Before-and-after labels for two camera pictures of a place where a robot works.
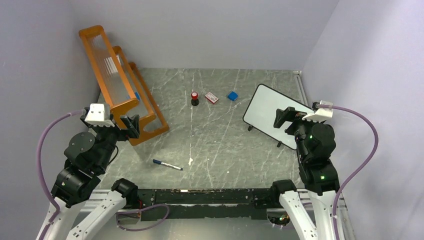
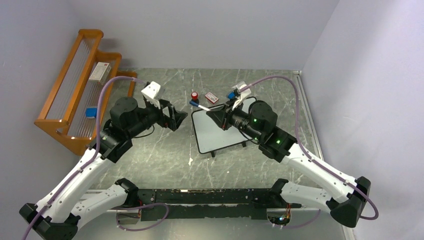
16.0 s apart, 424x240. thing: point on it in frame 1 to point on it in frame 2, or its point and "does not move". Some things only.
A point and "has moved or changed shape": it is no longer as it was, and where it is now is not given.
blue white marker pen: x=158 y=162 to x=193 y=103
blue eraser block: x=233 y=96 does not move
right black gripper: x=289 y=114 to x=222 y=117
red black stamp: x=195 y=100 does not move
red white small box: x=211 y=97 does not move
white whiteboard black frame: x=261 y=114 to x=210 y=137
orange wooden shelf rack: x=126 y=91 has moved or changed shape
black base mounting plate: x=229 y=204 does not move
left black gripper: x=132 y=125 to x=175 y=118
